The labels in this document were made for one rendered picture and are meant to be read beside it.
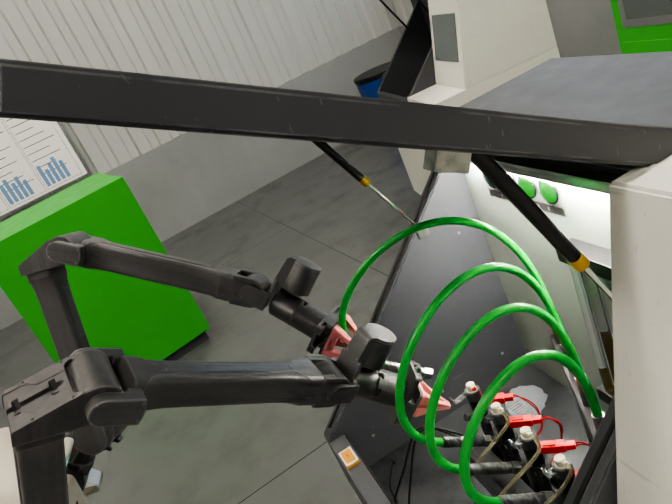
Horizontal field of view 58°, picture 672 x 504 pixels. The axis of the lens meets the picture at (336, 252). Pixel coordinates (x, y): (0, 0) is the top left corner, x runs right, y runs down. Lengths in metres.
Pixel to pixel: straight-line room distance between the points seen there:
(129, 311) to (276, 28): 4.51
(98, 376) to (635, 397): 0.63
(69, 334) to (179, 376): 0.54
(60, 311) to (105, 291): 2.88
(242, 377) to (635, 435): 0.51
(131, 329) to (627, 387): 3.79
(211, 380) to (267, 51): 6.99
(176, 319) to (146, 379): 3.57
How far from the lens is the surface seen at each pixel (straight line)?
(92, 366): 0.82
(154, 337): 4.38
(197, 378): 0.86
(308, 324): 1.16
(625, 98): 1.12
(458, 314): 1.48
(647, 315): 0.73
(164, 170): 7.42
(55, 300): 1.35
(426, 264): 1.39
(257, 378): 0.91
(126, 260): 1.26
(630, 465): 0.86
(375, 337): 1.01
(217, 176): 7.55
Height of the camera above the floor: 1.84
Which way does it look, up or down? 22 degrees down
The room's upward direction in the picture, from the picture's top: 25 degrees counter-clockwise
